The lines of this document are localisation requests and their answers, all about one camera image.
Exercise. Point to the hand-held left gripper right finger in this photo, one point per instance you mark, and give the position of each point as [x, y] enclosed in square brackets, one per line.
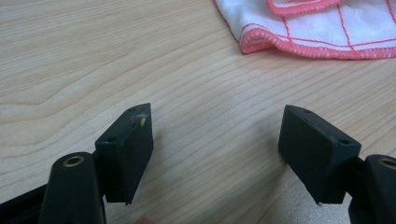
[314, 155]

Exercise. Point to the white cloth with pink grid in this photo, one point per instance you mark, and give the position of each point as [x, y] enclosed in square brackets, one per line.
[314, 28]

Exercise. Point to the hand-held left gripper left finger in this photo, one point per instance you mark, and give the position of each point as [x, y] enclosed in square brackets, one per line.
[127, 158]

